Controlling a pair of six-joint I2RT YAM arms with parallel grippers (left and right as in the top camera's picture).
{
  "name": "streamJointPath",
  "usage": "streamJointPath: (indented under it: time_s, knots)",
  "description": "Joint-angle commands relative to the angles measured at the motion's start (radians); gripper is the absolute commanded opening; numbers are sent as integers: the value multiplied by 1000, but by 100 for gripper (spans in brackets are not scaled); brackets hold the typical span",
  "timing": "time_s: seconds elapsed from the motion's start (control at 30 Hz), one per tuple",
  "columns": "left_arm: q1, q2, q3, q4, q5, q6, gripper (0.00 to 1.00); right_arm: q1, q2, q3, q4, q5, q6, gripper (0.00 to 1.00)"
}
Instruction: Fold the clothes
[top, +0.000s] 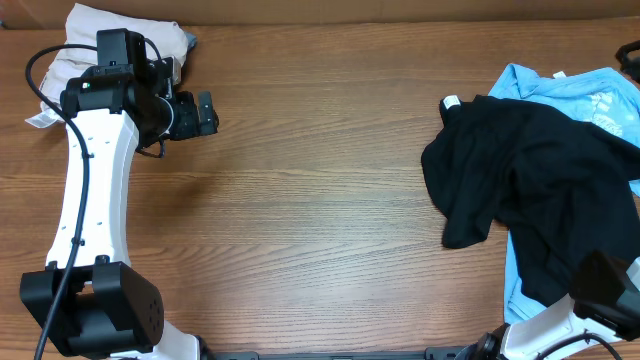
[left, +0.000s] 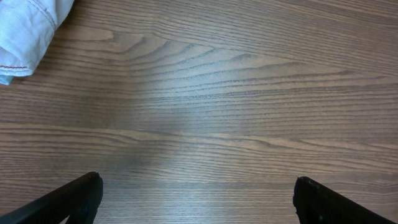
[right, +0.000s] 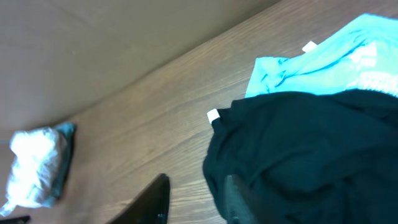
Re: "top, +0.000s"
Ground black t-shirt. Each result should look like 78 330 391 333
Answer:
421 95 639 306

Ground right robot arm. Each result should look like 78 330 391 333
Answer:
422 64 639 359

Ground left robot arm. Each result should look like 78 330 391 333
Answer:
19 28 219 359

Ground light blue t-shirt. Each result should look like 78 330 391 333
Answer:
488 64 639 324

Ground folded beige pants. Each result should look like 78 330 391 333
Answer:
39 3 187 106

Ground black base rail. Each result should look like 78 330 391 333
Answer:
211 346 463 360

